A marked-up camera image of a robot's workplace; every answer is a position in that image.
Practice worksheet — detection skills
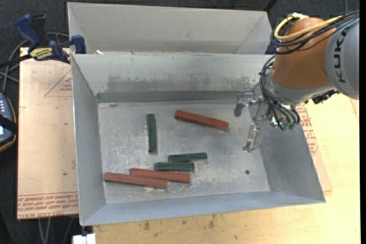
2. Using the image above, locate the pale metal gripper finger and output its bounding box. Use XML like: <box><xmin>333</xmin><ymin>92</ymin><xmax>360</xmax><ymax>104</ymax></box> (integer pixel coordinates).
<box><xmin>253</xmin><ymin>122</ymin><xmax>263</xmax><ymax>150</ymax></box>
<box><xmin>242</xmin><ymin>123</ymin><xmax>257</xmax><ymax>153</ymax></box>

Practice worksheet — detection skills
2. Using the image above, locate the grey metal bin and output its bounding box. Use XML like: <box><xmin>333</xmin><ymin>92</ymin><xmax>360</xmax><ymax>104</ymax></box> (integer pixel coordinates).
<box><xmin>67</xmin><ymin>2</ymin><xmax>327</xmax><ymax>227</ymax></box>

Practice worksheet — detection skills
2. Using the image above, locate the red-brown flat block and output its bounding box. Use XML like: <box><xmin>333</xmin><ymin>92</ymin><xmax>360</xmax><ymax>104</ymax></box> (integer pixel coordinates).
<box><xmin>104</xmin><ymin>171</ymin><xmax>168</xmax><ymax>189</ymax></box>
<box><xmin>174</xmin><ymin>110</ymin><xmax>230</xmax><ymax>132</ymax></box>
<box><xmin>129</xmin><ymin>167</ymin><xmax>191</xmax><ymax>184</ymax></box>

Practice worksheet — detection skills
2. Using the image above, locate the dark green flat block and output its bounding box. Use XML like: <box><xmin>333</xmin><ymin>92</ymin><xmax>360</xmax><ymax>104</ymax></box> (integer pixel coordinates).
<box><xmin>146</xmin><ymin>113</ymin><xmax>158</xmax><ymax>154</ymax></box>
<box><xmin>168</xmin><ymin>152</ymin><xmax>208</xmax><ymax>163</ymax></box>
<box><xmin>154</xmin><ymin>161</ymin><xmax>196</xmax><ymax>173</ymax></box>

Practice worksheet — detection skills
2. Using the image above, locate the brown cardboard board, red print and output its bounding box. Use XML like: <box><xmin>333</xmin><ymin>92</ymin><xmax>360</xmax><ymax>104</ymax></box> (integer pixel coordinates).
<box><xmin>17</xmin><ymin>47</ymin><xmax>334</xmax><ymax>221</ymax></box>

